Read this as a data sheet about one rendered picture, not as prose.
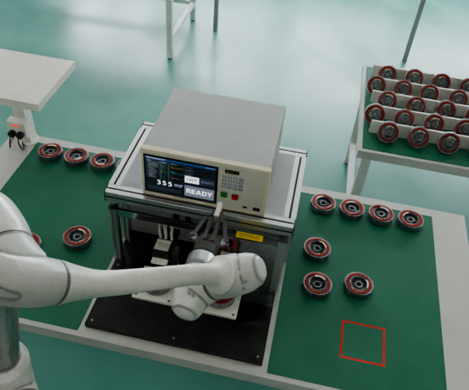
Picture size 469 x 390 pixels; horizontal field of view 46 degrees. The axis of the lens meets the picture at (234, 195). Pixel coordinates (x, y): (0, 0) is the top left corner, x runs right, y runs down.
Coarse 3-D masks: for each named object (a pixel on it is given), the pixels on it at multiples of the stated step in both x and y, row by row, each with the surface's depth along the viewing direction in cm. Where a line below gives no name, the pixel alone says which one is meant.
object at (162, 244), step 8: (168, 232) 210; (176, 232) 210; (160, 240) 203; (168, 240) 204; (176, 240) 208; (152, 248) 200; (160, 248) 200; (168, 248) 201; (152, 256) 202; (160, 256) 201; (168, 256) 200; (160, 264) 201
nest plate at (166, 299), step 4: (172, 288) 205; (140, 292) 202; (144, 292) 202; (168, 292) 203; (172, 292) 203; (132, 296) 201; (136, 296) 201; (140, 296) 201; (144, 296) 201; (148, 296) 201; (152, 296) 201; (156, 296) 201; (160, 296) 202; (164, 296) 202; (168, 296) 202; (148, 300) 201; (152, 300) 200; (156, 300) 200; (160, 300) 200; (164, 300) 200; (168, 300) 201; (164, 304) 200; (168, 304) 200
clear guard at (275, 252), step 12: (228, 228) 190; (240, 228) 191; (240, 240) 187; (264, 240) 187; (276, 240) 188; (288, 240) 188; (228, 252) 182; (240, 252) 183; (252, 252) 183; (264, 252) 183; (276, 252) 184; (276, 264) 180; (276, 276) 176; (264, 288) 175; (276, 288) 175; (252, 300) 175; (264, 300) 175; (276, 300) 174
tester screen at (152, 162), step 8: (152, 160) 182; (160, 160) 181; (168, 160) 180; (152, 168) 184; (160, 168) 183; (168, 168) 183; (176, 168) 182; (184, 168) 181; (192, 168) 180; (200, 168) 180; (208, 168) 179; (152, 176) 187; (160, 176) 186; (168, 176) 185; (176, 176) 184; (184, 176) 184; (192, 176) 183; (200, 176) 182; (208, 176) 182; (152, 184) 189; (176, 184) 187; (184, 184) 186; (192, 184) 185; (168, 192) 190; (208, 200) 189
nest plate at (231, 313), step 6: (234, 300) 203; (210, 306) 200; (234, 306) 201; (204, 312) 198; (210, 312) 198; (216, 312) 198; (222, 312) 199; (228, 312) 199; (234, 312) 199; (228, 318) 198; (234, 318) 197
